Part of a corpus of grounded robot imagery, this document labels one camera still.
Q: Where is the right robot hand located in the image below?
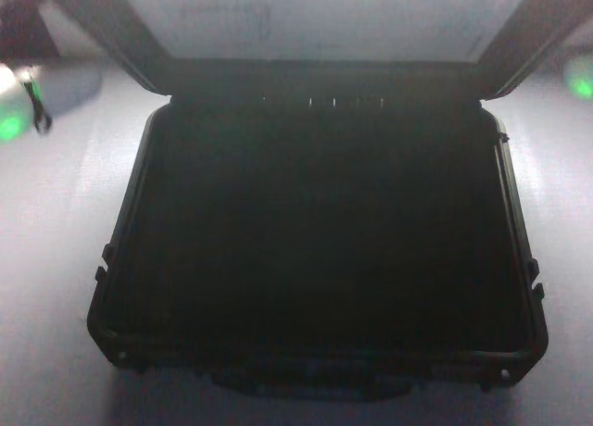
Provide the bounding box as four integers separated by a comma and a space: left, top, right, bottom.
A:
561, 50, 593, 104

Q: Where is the black hard case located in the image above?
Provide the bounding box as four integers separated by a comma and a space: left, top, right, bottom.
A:
85, 0, 551, 399

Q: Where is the white printed paper sheet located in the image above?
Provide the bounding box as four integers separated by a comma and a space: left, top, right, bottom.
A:
113, 0, 534, 67

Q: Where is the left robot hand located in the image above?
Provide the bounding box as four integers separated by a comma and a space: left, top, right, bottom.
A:
0, 64, 106, 144

